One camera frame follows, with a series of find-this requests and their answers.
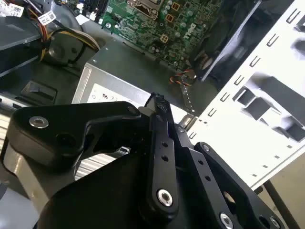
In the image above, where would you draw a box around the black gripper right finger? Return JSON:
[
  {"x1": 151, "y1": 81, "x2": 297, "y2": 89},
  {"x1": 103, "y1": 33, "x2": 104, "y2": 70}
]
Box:
[{"x1": 167, "y1": 101, "x2": 291, "y2": 229}]

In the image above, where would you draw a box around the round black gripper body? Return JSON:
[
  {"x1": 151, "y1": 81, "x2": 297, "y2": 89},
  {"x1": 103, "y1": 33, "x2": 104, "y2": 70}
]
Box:
[{"x1": 37, "y1": 147, "x2": 211, "y2": 229}]

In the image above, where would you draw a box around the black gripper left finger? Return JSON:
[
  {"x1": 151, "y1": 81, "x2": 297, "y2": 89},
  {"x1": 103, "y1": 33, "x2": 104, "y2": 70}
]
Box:
[{"x1": 7, "y1": 93, "x2": 180, "y2": 222}]

